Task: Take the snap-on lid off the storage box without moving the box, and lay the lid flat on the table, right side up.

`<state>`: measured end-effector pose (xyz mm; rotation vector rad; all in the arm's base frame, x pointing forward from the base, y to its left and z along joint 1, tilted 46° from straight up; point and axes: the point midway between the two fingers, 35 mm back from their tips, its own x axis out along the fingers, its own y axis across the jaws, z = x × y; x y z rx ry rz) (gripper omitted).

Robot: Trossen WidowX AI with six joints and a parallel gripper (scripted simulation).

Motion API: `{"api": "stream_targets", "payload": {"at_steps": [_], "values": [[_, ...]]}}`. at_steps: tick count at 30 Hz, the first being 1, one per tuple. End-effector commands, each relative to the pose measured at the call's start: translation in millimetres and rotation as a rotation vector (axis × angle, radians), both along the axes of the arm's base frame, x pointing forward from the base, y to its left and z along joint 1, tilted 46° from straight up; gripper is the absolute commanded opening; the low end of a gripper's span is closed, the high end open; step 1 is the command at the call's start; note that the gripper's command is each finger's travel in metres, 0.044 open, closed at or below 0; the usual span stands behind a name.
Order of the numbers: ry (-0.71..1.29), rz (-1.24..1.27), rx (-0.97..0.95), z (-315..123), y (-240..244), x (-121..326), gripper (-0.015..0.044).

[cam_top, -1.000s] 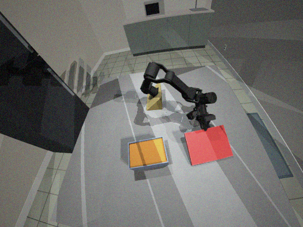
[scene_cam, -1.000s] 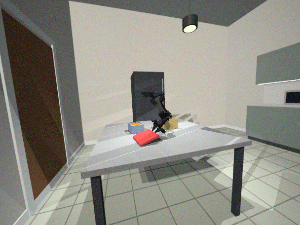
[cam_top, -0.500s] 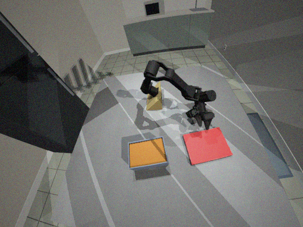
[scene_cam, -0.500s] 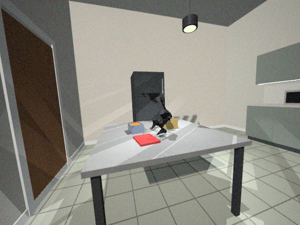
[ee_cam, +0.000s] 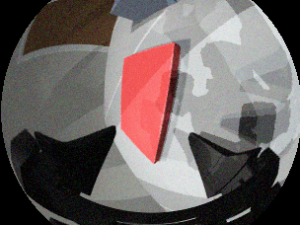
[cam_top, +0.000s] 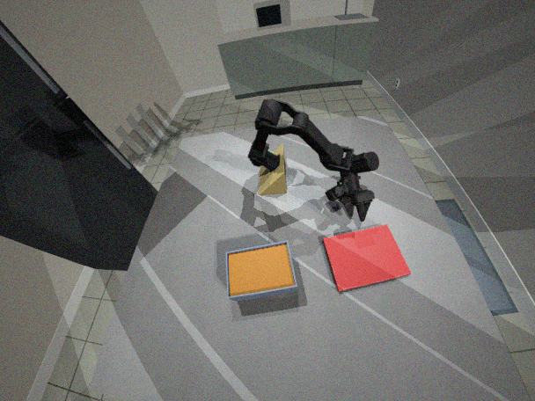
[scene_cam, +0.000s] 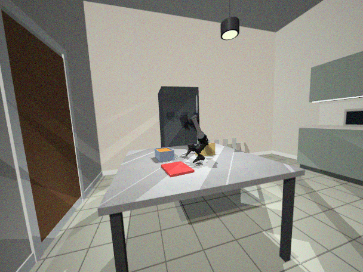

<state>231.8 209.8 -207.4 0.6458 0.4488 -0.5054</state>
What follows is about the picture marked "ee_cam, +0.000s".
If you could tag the red box lid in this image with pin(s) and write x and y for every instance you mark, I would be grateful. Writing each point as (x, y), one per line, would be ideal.
(148, 83)

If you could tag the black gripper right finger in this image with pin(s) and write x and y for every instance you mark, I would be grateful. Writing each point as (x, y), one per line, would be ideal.
(217, 165)

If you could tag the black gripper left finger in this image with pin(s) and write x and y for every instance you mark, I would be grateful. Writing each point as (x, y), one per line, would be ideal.
(80, 158)

